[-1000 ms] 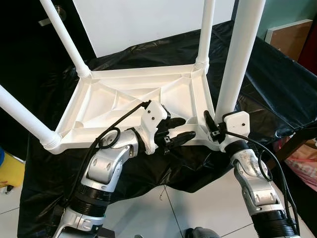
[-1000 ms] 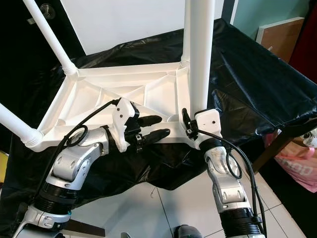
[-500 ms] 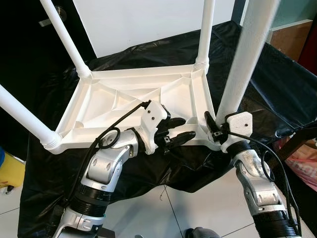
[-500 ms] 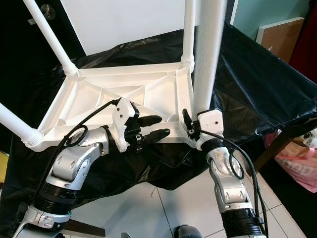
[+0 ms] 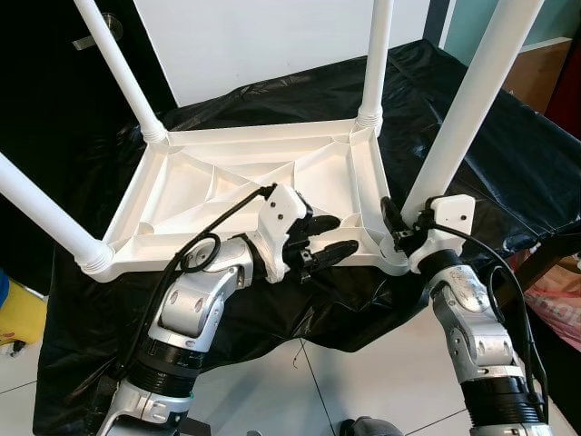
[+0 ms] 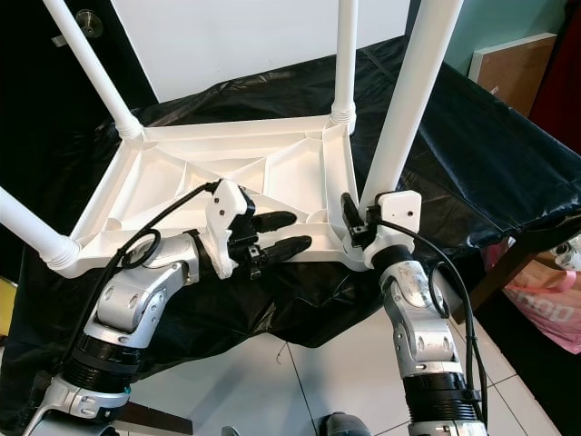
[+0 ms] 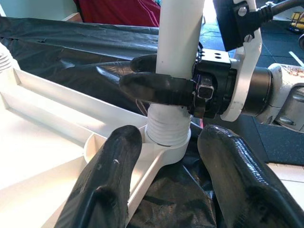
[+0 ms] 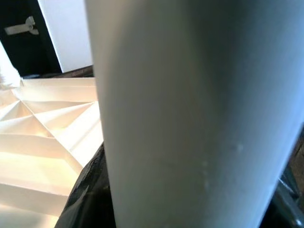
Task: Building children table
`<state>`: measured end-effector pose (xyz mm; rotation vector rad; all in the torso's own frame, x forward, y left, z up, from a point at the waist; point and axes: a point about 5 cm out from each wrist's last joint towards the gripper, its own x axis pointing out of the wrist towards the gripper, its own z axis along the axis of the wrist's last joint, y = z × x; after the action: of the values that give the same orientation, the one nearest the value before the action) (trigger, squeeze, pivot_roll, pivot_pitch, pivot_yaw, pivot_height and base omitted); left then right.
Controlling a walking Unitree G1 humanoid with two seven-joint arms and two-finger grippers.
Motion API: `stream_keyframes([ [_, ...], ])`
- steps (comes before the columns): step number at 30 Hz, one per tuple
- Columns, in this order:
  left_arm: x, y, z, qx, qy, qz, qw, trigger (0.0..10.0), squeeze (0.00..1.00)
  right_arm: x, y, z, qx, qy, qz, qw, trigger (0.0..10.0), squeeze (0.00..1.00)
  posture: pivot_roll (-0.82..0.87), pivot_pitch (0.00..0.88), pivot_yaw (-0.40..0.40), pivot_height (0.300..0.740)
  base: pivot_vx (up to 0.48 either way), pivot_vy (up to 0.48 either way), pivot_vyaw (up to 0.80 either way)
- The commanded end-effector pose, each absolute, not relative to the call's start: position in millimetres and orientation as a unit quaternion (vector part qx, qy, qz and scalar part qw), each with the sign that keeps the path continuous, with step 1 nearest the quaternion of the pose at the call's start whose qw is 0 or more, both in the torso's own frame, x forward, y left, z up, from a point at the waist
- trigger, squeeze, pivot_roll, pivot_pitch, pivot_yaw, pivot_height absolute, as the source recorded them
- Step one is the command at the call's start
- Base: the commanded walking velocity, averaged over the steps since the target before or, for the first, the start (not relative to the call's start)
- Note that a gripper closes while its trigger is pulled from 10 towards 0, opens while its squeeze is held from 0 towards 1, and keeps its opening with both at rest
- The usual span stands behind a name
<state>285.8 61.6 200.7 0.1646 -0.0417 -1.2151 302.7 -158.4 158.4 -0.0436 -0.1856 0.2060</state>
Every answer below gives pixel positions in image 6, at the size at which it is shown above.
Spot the black plastic table cover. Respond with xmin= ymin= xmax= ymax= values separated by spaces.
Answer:
xmin=0 ymin=35 xmax=581 ymax=432

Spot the white panel with cardboard face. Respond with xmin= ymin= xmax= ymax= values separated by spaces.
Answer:
xmin=469 ymin=34 xmax=559 ymax=114

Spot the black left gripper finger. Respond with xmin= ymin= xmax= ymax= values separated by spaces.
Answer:
xmin=259 ymin=235 xmax=314 ymax=271
xmin=251 ymin=211 xmax=299 ymax=233

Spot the dark red curtain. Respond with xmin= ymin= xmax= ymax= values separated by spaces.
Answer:
xmin=531 ymin=36 xmax=581 ymax=155

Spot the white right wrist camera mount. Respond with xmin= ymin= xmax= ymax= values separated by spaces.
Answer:
xmin=363 ymin=191 xmax=423 ymax=269

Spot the silver door handle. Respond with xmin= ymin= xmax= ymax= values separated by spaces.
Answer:
xmin=52 ymin=9 xmax=107 ymax=48

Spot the brown wooden table leg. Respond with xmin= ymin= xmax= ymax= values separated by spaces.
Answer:
xmin=463 ymin=218 xmax=581 ymax=314
xmin=118 ymin=404 xmax=196 ymax=436

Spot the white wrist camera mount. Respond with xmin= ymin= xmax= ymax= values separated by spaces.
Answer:
xmin=204 ymin=180 xmax=260 ymax=278
xmin=363 ymin=191 xmax=423 ymax=269

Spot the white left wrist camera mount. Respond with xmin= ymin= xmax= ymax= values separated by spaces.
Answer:
xmin=204 ymin=180 xmax=260 ymax=278

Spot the yellow and blue package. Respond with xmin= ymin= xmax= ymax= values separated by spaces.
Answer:
xmin=0 ymin=277 xmax=15 ymax=337

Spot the pink plastic bag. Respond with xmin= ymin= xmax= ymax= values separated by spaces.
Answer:
xmin=495 ymin=232 xmax=581 ymax=355

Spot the white plastic table leg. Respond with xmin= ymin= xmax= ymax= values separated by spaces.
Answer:
xmin=0 ymin=189 xmax=81 ymax=273
xmin=359 ymin=0 xmax=464 ymax=210
xmin=44 ymin=0 xmax=144 ymax=140
xmin=330 ymin=0 xmax=359 ymax=128

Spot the grey right robot foot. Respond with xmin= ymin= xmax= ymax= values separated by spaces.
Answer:
xmin=318 ymin=411 xmax=373 ymax=436

